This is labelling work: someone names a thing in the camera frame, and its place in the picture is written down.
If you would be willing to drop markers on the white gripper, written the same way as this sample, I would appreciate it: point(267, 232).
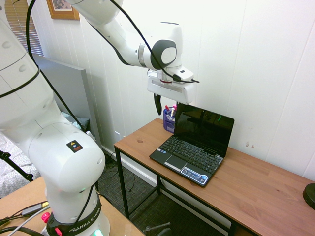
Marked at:
point(169, 90)

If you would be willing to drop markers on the black laptop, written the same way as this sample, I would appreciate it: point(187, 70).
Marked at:
point(195, 145)

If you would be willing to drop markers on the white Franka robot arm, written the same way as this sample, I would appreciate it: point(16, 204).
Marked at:
point(64, 137)

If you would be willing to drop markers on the red marker pen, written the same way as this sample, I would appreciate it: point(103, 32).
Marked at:
point(168, 109)

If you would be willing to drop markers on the pink highlighter pen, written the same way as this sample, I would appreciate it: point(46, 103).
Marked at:
point(174, 106)

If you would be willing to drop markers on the blue translucent pen cup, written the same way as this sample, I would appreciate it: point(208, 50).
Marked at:
point(168, 120)

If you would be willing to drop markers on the teal pillow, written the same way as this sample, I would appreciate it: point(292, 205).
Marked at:
point(75, 121)

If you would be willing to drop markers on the grey headboard panel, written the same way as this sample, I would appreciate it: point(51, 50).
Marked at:
point(71, 93)

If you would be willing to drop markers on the wooden framed picture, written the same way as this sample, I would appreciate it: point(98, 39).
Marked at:
point(64, 9)

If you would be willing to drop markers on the window blinds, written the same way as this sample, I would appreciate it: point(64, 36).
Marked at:
point(25, 29)

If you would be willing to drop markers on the white patterned bedding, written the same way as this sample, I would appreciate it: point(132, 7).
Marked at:
point(14, 167)

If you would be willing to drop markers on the black round lamp base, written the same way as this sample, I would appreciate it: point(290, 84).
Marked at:
point(309, 195)

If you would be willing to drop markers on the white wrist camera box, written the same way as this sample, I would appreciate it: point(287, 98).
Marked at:
point(183, 74)

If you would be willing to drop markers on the wooden desk with black frame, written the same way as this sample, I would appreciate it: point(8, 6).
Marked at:
point(221, 182)

